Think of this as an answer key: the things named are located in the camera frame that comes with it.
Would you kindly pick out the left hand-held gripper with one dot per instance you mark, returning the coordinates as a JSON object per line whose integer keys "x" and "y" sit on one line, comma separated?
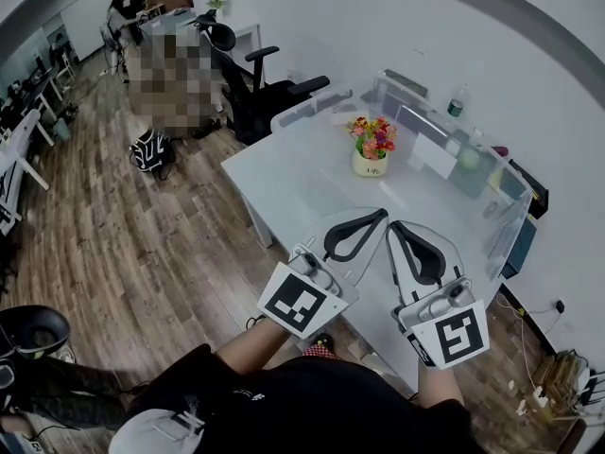
{"x": 302, "y": 301}

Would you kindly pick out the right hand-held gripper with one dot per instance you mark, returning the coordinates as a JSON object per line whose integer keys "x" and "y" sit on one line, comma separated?
{"x": 454, "y": 334}

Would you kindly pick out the colourful flowers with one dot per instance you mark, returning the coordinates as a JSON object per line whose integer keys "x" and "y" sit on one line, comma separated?
{"x": 369, "y": 166}

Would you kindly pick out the clear plastic storage bin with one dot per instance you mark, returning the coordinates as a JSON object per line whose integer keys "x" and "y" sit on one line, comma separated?
{"x": 302, "y": 109}

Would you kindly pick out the grey shoulder pack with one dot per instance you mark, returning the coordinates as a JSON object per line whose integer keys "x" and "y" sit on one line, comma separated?
{"x": 146, "y": 433}

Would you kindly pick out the person's left forearm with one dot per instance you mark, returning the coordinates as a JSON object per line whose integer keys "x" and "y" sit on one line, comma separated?
{"x": 255, "y": 348}

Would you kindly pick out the person's right forearm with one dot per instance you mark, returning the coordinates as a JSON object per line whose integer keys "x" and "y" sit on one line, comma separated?
{"x": 439, "y": 386}

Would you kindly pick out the white card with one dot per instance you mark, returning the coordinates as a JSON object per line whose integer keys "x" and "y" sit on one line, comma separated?
{"x": 432, "y": 156}

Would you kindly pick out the green toy cabbage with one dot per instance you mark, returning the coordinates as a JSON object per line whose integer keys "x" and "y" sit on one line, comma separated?
{"x": 469, "y": 160}

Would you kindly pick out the person's red checked trousers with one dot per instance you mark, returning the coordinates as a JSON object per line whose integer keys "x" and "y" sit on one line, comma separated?
{"x": 321, "y": 353}

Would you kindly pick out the black desk tray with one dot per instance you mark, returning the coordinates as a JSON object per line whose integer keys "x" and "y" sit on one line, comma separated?
{"x": 534, "y": 192}

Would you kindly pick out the purple toy eggplant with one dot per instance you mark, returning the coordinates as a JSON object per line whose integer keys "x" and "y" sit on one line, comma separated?
{"x": 500, "y": 151}

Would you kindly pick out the white cup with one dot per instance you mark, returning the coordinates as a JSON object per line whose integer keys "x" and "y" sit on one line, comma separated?
{"x": 475, "y": 136}

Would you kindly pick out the green label water bottle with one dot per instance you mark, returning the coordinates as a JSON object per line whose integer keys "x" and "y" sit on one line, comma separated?
{"x": 457, "y": 107}

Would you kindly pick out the black office chair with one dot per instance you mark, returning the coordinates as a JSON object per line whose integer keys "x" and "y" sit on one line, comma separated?
{"x": 250, "y": 107}

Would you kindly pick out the person's black shirt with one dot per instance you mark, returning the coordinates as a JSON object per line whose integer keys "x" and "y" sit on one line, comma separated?
{"x": 307, "y": 405}

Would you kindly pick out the white router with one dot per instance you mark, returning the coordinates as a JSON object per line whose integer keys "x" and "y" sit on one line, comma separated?
{"x": 588, "y": 386}

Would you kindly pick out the black white patterned backpack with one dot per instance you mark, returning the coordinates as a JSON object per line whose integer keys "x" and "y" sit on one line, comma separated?
{"x": 152, "y": 150}

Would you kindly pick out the white desk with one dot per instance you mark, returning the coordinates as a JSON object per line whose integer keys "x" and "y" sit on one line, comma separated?
{"x": 248, "y": 31}

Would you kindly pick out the small green potted plant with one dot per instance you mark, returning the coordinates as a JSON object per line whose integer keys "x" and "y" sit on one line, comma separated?
{"x": 218, "y": 2}

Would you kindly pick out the pale green bin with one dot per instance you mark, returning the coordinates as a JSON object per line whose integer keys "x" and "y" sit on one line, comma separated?
{"x": 61, "y": 129}

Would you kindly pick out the white side table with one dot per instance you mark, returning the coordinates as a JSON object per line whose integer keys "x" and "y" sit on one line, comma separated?
{"x": 21, "y": 130}

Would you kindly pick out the black wall charger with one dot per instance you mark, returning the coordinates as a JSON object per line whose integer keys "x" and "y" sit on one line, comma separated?
{"x": 560, "y": 306}

